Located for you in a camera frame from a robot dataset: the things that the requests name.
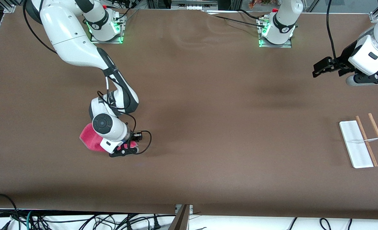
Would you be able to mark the white rack base plate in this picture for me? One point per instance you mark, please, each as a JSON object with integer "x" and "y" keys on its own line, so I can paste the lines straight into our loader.
{"x": 356, "y": 147}

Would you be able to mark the grey power strip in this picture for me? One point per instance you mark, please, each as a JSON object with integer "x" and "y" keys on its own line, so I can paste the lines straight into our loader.
{"x": 193, "y": 3}

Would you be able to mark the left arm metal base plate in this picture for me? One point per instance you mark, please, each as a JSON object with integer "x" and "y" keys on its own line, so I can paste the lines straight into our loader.
{"x": 284, "y": 46}

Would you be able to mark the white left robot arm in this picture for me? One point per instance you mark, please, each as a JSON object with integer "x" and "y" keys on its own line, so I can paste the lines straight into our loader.
{"x": 283, "y": 19}

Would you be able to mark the pink towel with grey back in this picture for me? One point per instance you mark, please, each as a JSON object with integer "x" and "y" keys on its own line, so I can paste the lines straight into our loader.
{"x": 88, "y": 137}

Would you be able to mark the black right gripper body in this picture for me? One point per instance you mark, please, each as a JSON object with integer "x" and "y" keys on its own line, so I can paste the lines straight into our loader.
{"x": 135, "y": 136}

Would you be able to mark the dark metal camera post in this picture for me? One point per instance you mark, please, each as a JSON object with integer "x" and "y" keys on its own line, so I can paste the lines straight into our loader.
{"x": 181, "y": 220}

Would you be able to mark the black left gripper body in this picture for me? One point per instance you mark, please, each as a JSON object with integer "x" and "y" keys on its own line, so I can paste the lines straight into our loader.
{"x": 345, "y": 57}

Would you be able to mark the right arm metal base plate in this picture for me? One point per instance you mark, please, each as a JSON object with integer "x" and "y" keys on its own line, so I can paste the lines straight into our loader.
{"x": 112, "y": 41}

